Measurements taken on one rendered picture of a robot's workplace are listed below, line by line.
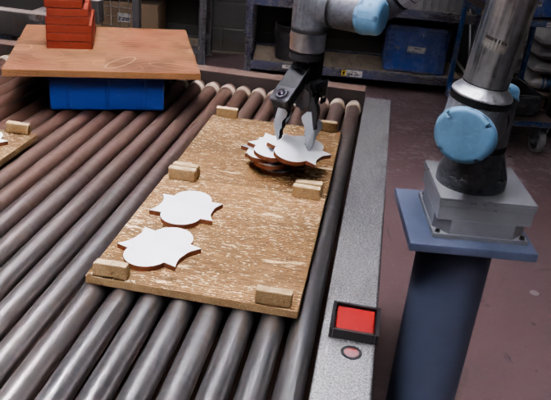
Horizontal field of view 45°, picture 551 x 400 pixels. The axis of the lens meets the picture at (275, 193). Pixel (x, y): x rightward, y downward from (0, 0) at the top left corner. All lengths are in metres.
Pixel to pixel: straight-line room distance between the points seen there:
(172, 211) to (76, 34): 0.86
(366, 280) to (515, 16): 0.52
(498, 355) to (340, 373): 1.72
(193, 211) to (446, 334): 0.68
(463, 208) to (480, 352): 1.27
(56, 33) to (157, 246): 0.98
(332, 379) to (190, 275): 0.30
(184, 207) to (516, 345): 1.74
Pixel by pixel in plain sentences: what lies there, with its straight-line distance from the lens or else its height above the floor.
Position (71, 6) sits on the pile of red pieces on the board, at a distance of 2.00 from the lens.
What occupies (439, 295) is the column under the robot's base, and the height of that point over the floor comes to 0.71.
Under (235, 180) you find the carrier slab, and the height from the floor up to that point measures 0.94.
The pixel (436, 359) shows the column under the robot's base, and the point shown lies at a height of 0.53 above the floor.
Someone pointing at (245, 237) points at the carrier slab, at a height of 0.94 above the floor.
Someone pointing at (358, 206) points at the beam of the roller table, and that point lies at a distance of 1.44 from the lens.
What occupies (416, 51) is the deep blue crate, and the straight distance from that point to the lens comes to 5.56.
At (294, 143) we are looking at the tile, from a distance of 1.50.
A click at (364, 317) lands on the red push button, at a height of 0.93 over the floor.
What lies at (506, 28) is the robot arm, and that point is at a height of 1.33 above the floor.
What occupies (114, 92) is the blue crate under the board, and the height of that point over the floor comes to 0.97.
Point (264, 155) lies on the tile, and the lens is 1.45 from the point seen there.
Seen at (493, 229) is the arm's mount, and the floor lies 0.90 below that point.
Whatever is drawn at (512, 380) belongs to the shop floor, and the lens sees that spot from 2.58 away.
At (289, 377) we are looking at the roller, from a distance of 0.96.
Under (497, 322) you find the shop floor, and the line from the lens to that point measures 2.84.
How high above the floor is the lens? 1.55
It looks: 26 degrees down
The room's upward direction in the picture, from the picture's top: 5 degrees clockwise
